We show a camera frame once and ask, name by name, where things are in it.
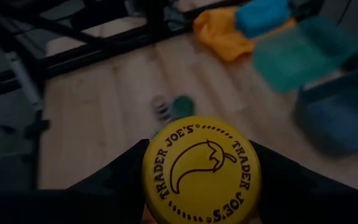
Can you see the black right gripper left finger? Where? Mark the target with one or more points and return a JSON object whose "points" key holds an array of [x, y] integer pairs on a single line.
{"points": [[104, 199]]}

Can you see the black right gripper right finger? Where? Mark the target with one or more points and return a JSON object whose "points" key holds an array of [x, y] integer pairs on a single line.
{"points": [[297, 199]]}

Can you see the yellow-lid spice jar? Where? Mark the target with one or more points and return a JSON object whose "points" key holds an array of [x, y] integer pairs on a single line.
{"points": [[200, 174]]}

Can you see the green-lid spice jar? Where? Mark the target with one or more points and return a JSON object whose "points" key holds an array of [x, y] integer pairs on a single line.
{"points": [[180, 107]]}

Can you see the blue-grey plastic bin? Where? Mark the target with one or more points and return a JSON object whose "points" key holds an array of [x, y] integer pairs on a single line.
{"points": [[337, 121]]}

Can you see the teal plastic bin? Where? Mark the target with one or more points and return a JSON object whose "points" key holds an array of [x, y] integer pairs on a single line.
{"points": [[300, 56]]}

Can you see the yellow cloth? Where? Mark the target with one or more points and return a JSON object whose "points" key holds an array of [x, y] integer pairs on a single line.
{"points": [[219, 34]]}

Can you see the blue cloth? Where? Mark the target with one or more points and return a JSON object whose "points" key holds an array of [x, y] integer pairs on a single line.
{"points": [[261, 17]]}

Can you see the white frame bracket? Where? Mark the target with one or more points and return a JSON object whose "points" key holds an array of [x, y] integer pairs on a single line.
{"points": [[23, 81]]}

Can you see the black table frame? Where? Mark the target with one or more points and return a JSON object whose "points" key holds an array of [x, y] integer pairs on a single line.
{"points": [[82, 53]]}

